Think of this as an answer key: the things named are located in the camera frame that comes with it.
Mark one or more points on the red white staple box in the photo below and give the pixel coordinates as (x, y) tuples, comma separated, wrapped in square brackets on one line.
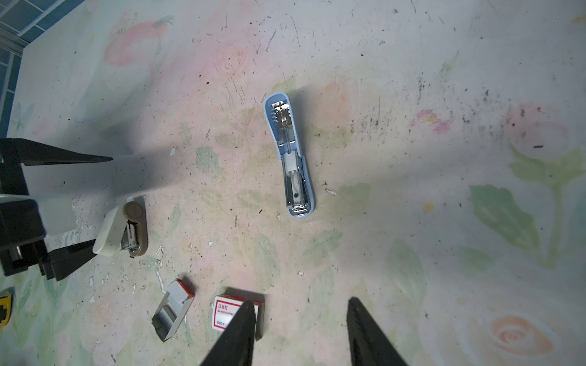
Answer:
[(226, 305)]

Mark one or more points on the yellow tape measure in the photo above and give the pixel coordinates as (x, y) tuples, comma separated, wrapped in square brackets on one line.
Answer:
[(6, 302)]

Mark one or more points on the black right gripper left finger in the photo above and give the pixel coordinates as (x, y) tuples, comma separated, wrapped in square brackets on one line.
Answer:
[(236, 344)]

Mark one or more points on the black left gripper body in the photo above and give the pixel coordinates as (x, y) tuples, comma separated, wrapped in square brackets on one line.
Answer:
[(22, 237)]

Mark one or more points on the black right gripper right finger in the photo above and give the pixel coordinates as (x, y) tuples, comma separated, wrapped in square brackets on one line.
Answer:
[(367, 343)]

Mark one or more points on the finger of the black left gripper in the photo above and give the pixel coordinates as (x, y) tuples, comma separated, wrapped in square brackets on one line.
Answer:
[(58, 264), (32, 153)]

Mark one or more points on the light blue stapler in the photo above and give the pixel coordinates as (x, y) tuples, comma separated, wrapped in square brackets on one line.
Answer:
[(299, 196)]

